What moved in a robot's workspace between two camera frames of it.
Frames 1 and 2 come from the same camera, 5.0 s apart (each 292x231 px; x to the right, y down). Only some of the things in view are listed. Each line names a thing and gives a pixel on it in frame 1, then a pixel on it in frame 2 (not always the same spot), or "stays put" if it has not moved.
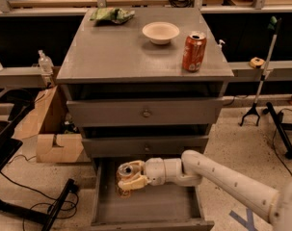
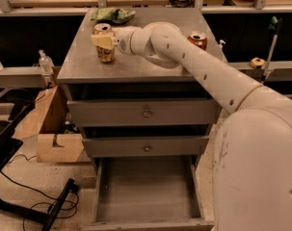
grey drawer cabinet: x=145 y=84 stays put
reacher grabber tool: x=274 y=23 stays put
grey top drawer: x=146 y=112 stays put
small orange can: x=123 y=171 to x=104 y=55
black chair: x=3 y=134 stays put
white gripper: x=154 y=169 to x=122 y=39
